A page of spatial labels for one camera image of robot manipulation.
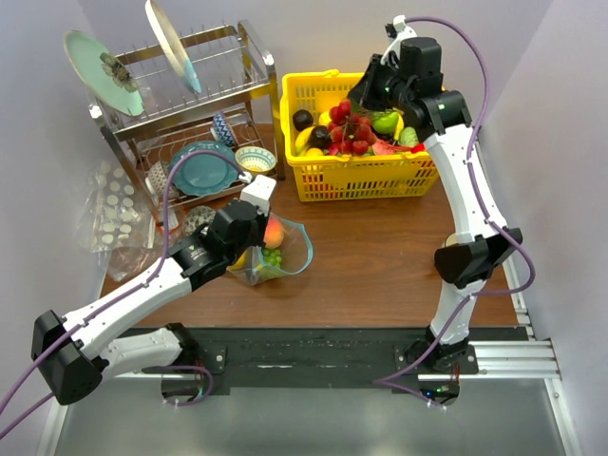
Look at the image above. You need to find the blue zigzag bowl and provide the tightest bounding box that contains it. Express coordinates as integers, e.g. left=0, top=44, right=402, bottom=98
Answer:
left=210, top=112, right=238, bottom=149

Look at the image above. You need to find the yellow bell pepper toy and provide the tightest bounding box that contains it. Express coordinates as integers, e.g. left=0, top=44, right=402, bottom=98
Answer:
left=230, top=252, right=248, bottom=270

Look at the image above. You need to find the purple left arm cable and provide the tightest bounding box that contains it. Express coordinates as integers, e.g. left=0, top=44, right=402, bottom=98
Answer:
left=0, top=151, right=253, bottom=441

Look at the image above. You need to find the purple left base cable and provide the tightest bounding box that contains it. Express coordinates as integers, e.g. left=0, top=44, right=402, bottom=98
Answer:
left=151, top=360, right=214, bottom=408

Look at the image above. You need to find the mint green flower plate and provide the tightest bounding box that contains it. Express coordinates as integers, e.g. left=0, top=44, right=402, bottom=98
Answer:
left=64, top=30, right=144, bottom=117

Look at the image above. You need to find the polka dot plastic bag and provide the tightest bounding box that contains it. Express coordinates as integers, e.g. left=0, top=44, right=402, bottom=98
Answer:
left=76, top=161, right=163, bottom=282

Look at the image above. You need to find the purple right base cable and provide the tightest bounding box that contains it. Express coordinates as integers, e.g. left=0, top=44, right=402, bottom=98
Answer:
left=372, top=294, right=476, bottom=405

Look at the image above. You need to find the yellow banana toy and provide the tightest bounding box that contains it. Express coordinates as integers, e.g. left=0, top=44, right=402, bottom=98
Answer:
left=293, top=126, right=314, bottom=156

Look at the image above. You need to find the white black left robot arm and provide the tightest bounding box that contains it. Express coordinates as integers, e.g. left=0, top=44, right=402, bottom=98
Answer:
left=31, top=198, right=270, bottom=406

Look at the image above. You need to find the clear zip bag blue seal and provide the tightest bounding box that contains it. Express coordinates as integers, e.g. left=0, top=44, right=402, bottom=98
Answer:
left=228, top=214, right=314, bottom=286

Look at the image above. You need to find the steel two-tier dish rack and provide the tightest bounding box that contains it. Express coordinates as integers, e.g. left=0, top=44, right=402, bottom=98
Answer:
left=88, top=20, right=285, bottom=218

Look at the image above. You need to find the red pepper toy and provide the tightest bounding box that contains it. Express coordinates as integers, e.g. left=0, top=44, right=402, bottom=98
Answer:
left=411, top=143, right=427, bottom=153

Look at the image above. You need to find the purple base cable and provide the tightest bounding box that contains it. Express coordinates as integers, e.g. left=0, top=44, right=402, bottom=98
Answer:
left=372, top=294, right=476, bottom=405
left=151, top=360, right=214, bottom=408

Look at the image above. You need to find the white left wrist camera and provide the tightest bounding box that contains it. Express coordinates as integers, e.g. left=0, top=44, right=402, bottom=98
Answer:
left=239, top=175, right=276, bottom=212

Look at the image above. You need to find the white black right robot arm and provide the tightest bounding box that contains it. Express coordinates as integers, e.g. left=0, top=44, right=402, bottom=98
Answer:
left=349, top=37, right=523, bottom=373

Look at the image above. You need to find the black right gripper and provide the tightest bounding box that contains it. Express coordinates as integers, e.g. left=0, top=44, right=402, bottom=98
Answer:
left=349, top=53, right=414, bottom=112

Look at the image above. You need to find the beige blue-edged plate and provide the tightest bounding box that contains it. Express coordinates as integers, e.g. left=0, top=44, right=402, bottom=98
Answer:
left=144, top=0, right=201, bottom=94

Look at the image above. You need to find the green apple toy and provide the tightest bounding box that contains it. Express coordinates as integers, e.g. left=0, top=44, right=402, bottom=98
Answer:
left=371, top=110, right=403, bottom=135

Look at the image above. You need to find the yellow plastic basket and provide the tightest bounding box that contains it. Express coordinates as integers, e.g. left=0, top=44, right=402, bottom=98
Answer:
left=280, top=69, right=439, bottom=201

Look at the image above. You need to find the cream ceramic mug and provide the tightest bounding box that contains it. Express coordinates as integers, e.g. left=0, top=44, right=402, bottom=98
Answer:
left=441, top=234, right=459, bottom=248

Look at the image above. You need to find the watermelon slice toy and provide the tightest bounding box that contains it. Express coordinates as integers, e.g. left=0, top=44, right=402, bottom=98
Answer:
left=372, top=140, right=411, bottom=156

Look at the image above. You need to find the dark avocado toy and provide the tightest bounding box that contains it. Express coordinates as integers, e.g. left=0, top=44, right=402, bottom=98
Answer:
left=308, top=125, right=332, bottom=149
left=292, top=109, right=314, bottom=132

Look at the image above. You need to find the red yellow apple toy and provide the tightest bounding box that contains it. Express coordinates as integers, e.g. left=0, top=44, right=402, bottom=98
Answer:
left=264, top=216, right=284, bottom=250

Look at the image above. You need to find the yellow blue patterned bowl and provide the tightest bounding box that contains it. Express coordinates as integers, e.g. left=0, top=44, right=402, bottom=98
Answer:
left=235, top=145, right=276, bottom=176

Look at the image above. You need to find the black white floral bowl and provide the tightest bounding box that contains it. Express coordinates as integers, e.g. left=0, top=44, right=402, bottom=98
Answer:
left=183, top=205, right=216, bottom=236

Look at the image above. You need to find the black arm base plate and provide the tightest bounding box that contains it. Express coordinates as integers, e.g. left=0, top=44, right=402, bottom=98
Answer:
left=142, top=327, right=479, bottom=399

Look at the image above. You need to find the green grape bunch toy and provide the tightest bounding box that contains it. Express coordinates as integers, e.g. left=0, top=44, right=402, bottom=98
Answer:
left=261, top=249, right=282, bottom=276

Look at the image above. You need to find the teal scalloped plate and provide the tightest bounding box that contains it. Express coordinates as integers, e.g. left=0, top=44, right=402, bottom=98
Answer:
left=169, top=141, right=238, bottom=197

